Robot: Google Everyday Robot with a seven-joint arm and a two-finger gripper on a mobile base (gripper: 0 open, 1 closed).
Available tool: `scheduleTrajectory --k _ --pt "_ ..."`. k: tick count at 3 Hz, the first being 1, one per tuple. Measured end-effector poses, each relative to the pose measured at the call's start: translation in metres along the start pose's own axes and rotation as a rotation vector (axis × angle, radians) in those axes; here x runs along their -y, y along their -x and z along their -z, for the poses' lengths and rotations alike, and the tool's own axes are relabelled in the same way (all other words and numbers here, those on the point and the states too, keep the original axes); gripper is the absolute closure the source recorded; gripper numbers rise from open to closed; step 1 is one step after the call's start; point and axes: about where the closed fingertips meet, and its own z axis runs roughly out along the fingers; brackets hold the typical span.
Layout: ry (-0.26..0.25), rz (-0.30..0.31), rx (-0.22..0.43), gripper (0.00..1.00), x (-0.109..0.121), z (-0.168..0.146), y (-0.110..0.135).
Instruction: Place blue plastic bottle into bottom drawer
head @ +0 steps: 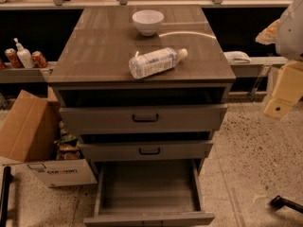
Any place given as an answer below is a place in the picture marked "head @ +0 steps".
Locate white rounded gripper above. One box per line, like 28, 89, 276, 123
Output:
256, 0, 303, 119

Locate clear plastic water bottle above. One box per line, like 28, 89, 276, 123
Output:
129, 47, 188, 79

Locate grey top drawer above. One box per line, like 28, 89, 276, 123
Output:
60, 104, 227, 134

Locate grey middle drawer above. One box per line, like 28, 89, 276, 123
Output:
80, 140, 213, 162

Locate grey drawer cabinet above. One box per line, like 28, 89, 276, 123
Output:
46, 5, 237, 227

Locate grey open bottom drawer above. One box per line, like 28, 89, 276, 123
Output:
84, 160, 215, 227

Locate white pump soap bottle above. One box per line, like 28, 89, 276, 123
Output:
14, 38, 35, 68

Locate grey low shelf right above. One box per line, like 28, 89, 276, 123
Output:
231, 57, 287, 78

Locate grey low shelf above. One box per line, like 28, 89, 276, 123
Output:
0, 61, 56, 83
231, 57, 287, 78

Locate folded white cloth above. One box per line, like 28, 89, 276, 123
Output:
224, 51, 251, 64

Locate white ceramic bowl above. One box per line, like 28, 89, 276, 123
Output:
132, 9, 164, 36

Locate black chair leg right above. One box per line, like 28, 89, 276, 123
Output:
270, 195, 303, 214

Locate snack bags in box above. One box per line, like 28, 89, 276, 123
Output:
55, 120, 82, 161

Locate red soda can right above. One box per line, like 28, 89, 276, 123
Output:
32, 51, 48, 68

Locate red soda can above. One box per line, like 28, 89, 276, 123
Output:
32, 51, 48, 68
5, 48, 22, 68

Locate brown cardboard box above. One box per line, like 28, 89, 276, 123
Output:
0, 90, 97, 187

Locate red soda can left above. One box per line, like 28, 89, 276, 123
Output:
5, 48, 22, 68

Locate grey low shelf left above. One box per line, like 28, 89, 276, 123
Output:
0, 61, 56, 83

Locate dark red can edge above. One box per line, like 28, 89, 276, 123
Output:
0, 59, 6, 70

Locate black bar at left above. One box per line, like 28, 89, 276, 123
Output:
0, 166, 12, 227

